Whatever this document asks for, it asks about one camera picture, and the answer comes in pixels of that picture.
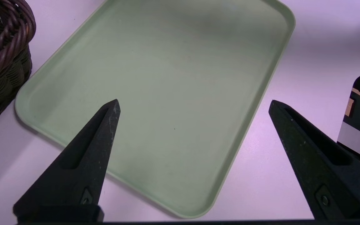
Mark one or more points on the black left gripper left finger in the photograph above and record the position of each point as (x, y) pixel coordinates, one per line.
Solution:
(73, 178)

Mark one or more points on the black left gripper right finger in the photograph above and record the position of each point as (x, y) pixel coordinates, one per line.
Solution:
(320, 178)

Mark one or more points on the dark brown wicker basket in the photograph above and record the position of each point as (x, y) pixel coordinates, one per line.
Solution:
(2, 62)

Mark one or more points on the light green plastic tray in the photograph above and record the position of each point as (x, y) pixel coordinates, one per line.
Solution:
(167, 78)

